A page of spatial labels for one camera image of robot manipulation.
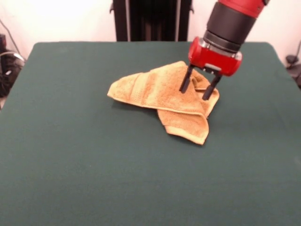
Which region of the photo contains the dark green table cloth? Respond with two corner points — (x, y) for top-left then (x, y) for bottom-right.
(0, 41), (301, 226)

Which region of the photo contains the black camera stand base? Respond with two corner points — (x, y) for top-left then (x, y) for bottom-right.
(0, 34), (26, 98)
(285, 40), (301, 89)

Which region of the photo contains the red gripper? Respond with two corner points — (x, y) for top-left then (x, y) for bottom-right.
(179, 36), (243, 101)

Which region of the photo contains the grey cable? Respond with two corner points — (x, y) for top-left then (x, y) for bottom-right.
(0, 19), (27, 63)

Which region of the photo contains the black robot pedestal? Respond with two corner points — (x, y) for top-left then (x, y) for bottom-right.
(109, 0), (195, 42)

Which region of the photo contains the orange terry towel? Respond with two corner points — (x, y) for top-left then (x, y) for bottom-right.
(107, 61), (220, 145)

